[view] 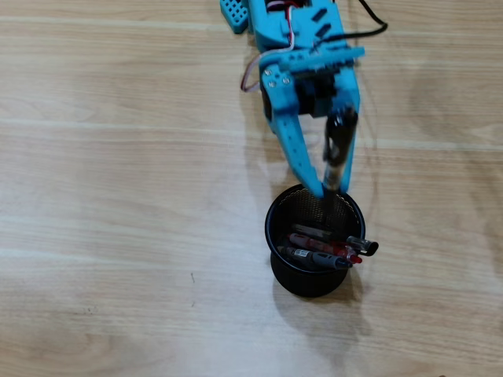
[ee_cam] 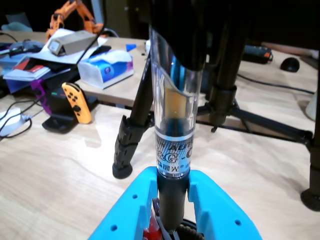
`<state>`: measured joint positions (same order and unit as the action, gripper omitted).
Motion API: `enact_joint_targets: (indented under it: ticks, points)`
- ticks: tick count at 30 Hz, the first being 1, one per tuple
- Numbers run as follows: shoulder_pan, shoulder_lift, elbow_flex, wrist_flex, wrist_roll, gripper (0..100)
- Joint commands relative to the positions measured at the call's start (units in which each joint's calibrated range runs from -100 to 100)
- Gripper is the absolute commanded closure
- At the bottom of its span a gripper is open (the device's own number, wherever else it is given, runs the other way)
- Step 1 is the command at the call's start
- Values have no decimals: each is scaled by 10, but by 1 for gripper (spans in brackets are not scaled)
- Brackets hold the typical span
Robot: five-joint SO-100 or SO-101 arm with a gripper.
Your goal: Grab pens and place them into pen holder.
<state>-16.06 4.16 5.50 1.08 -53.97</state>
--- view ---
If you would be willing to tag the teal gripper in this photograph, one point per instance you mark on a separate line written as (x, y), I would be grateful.
(280, 95)

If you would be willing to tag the black clip retractable pen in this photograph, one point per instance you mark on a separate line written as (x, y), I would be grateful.
(338, 137)

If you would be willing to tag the red retractable pen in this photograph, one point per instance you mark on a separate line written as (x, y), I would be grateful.
(314, 243)

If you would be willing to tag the clear pen with black cap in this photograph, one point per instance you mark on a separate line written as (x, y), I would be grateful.
(367, 246)

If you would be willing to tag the clear pen with grey grip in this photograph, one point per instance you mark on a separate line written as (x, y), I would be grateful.
(322, 258)

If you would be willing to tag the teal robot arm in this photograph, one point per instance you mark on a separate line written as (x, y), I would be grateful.
(263, 31)

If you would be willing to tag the black mesh pen holder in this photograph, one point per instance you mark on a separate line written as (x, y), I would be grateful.
(310, 282)

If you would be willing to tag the teal perforated block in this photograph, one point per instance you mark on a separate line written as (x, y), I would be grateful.
(233, 15)

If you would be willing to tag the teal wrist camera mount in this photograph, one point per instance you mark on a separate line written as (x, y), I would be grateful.
(298, 57)

